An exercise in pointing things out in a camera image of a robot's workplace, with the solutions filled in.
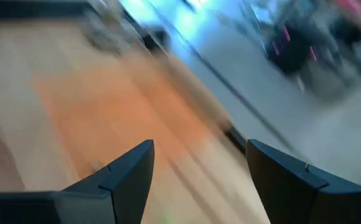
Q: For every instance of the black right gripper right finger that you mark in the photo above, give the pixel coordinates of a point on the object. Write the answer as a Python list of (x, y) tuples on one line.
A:
[(292, 193)]

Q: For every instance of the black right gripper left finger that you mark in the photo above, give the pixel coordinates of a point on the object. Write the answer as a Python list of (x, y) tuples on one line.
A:
[(121, 186)]

